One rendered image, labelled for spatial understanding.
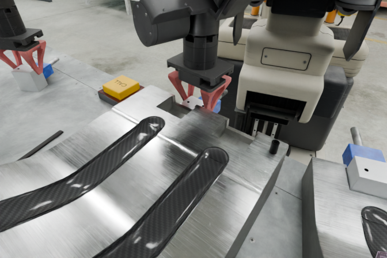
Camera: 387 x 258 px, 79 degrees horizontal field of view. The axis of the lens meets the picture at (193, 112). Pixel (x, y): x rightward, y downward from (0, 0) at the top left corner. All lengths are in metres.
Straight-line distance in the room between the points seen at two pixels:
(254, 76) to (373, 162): 0.39
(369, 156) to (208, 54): 0.27
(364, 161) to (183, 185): 0.23
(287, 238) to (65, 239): 0.26
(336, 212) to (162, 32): 0.30
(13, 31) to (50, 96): 0.15
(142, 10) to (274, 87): 0.46
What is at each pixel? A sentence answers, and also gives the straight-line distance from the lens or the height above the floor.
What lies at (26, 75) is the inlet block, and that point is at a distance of 0.68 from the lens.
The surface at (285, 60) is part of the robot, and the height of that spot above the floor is 0.84.
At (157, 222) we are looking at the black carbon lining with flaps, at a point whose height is 0.88.
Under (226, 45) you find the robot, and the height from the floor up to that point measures 0.75.
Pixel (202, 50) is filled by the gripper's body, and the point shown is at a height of 0.97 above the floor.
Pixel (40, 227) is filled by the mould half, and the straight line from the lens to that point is 0.28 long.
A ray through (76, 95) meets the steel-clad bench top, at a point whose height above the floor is 0.80.
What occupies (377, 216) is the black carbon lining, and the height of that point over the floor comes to 0.85.
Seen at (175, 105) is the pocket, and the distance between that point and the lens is 0.41.
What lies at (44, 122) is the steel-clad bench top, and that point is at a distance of 0.58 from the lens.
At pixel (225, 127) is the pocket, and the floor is 0.88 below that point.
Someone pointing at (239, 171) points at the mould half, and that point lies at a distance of 0.29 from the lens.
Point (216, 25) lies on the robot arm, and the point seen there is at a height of 1.01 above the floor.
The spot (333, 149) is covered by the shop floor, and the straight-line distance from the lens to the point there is 1.77.
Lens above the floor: 1.12
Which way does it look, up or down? 38 degrees down
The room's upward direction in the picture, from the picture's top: straight up
